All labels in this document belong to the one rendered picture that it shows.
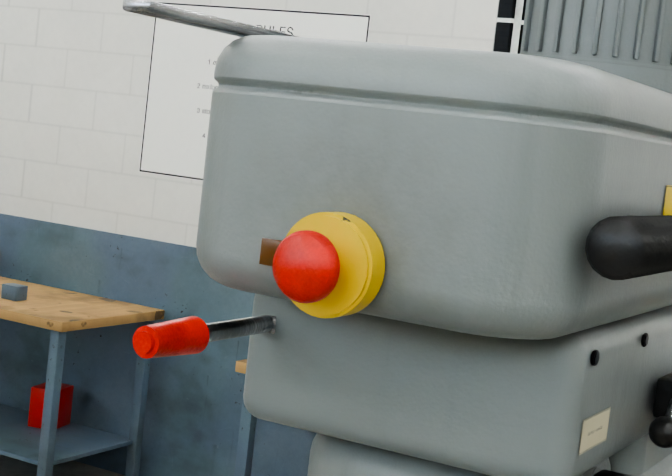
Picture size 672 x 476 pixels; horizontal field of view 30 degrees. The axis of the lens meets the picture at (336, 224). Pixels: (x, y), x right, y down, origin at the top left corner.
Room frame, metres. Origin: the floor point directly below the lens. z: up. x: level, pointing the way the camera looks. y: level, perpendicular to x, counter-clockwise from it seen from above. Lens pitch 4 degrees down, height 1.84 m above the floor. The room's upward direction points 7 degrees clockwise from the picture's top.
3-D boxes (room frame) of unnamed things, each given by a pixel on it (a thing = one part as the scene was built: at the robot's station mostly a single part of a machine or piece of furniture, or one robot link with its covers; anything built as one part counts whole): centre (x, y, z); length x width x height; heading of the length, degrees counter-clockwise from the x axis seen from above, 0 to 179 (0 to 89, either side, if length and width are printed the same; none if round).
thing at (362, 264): (0.71, 0.00, 1.76); 0.06 x 0.02 x 0.06; 62
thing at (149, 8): (0.83, 0.07, 1.89); 0.24 x 0.04 x 0.01; 152
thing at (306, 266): (0.69, 0.01, 1.76); 0.04 x 0.03 x 0.04; 62
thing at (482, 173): (0.93, -0.12, 1.81); 0.47 x 0.26 x 0.16; 152
